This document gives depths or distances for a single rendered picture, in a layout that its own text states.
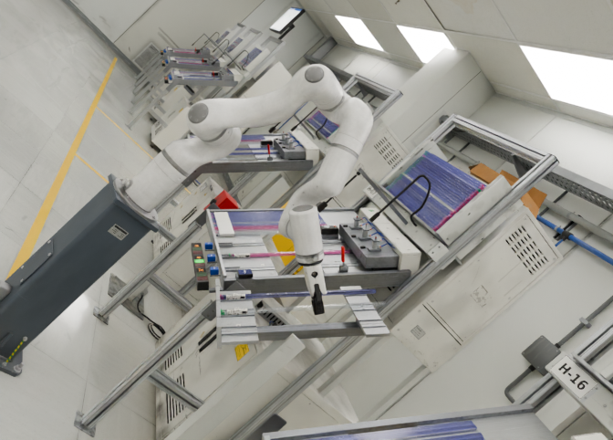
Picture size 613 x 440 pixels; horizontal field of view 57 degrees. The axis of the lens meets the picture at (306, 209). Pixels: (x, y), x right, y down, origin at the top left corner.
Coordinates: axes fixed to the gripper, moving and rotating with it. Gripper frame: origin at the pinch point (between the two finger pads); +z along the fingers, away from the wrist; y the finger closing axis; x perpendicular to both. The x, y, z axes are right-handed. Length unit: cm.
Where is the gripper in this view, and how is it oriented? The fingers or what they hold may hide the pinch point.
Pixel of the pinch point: (317, 306)
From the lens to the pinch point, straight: 175.9
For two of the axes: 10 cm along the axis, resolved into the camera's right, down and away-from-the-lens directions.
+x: -9.8, 1.9, -1.1
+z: 1.5, 9.5, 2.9
